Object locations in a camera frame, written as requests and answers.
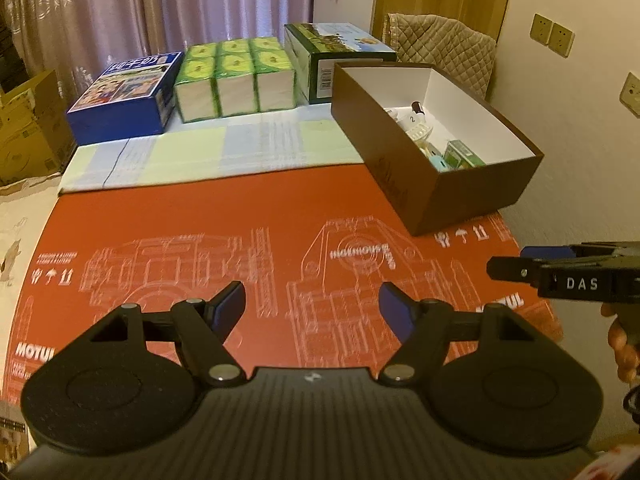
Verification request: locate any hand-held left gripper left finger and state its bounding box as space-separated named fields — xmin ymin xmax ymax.
xmin=70 ymin=281 xmax=247 ymax=389

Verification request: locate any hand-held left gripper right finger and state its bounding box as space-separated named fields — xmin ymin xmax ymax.
xmin=378 ymin=283 xmax=556 ymax=387

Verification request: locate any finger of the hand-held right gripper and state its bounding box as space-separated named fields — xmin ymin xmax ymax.
xmin=486 ymin=256 xmax=566 ymax=281
xmin=520 ymin=242 xmax=640 ymax=262

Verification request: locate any green medicine box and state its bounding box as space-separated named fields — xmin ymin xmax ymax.
xmin=442 ymin=140 xmax=486 ymax=168

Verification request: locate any person's right hand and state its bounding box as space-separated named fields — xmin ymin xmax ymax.
xmin=600 ymin=304 xmax=640 ymax=385

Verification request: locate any red printed mat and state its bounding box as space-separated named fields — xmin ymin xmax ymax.
xmin=2 ymin=162 xmax=563 ymax=406

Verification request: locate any pale checked tablecloth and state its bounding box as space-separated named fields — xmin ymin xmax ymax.
xmin=57 ymin=105 xmax=368 ymax=196

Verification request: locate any cartoon printed blanket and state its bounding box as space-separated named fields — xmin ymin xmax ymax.
xmin=0 ymin=175 xmax=63 ymax=321

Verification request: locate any pack of green tissue packets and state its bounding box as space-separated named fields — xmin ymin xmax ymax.
xmin=172 ymin=36 xmax=296 ymax=123

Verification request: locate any beige quilted chair cover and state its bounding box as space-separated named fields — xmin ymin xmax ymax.
xmin=384 ymin=12 xmax=497 ymax=101

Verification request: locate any blue carton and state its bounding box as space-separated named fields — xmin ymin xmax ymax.
xmin=66 ymin=51 xmax=185 ymax=145

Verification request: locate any dark printed leaflet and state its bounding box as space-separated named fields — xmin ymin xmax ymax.
xmin=0 ymin=402 xmax=28 ymax=461

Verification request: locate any brown cardboard shipping box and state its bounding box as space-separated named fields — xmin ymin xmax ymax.
xmin=0 ymin=69 xmax=76 ymax=186

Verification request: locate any green landscape printed carton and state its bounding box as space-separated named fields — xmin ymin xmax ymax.
xmin=284 ymin=21 xmax=397 ymax=106

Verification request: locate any purple curtain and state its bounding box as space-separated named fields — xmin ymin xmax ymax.
xmin=0 ymin=0 xmax=316 ymax=106

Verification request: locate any dark shelf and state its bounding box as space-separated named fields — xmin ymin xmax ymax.
xmin=0 ymin=25 xmax=25 ymax=93

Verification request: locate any beige wall socket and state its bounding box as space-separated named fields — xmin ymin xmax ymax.
xmin=619 ymin=72 xmax=640 ymax=118
xmin=547 ymin=22 xmax=576 ymax=58
xmin=530 ymin=12 xmax=553 ymax=43

